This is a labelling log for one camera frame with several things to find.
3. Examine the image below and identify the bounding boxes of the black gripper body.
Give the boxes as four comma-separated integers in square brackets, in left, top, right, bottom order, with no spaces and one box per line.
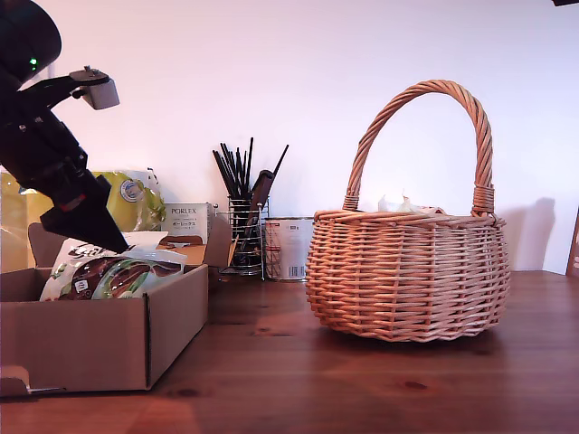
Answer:
[0,111,111,236]

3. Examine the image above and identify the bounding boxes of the white green Galaxy egg bag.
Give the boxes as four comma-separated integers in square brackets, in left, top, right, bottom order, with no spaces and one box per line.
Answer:
[39,231,189,302]

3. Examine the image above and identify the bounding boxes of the brown cardboard box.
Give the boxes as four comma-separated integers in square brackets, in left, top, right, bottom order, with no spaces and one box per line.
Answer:
[0,215,237,399]

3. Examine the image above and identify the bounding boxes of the red and white egg bag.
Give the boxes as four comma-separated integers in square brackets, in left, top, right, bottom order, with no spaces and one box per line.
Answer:
[396,194,449,216]

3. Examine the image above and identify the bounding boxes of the white Porlex box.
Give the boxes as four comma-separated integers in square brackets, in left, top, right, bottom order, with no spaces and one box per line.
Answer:
[164,203,216,248]

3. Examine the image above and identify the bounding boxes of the yellow plastic package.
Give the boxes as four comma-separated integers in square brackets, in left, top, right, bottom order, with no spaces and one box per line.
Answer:
[0,169,167,275]

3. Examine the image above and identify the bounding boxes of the black chopstick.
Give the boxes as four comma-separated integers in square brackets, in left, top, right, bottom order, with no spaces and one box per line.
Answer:
[246,137,255,196]
[220,143,242,198]
[213,150,233,199]
[270,144,290,180]

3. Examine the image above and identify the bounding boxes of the tin can with white label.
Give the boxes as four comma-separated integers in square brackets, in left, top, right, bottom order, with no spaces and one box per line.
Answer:
[264,217,314,282]

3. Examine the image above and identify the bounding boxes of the brown wooden chair part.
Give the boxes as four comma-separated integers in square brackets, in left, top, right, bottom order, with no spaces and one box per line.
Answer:
[565,212,579,278]

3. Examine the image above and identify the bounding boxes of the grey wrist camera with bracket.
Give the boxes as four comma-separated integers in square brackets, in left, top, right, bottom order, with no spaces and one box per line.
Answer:
[17,66,121,111]

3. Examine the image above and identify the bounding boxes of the chrome wire utensil holder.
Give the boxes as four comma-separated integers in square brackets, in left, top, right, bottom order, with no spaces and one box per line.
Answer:
[218,196,271,277]

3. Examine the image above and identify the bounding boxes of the brown-handled knife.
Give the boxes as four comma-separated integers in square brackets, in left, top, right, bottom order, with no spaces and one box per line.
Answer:
[246,170,275,227]

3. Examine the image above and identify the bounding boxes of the woven wicker basket with handle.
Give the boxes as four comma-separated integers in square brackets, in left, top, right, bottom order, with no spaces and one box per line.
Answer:
[306,80,512,344]

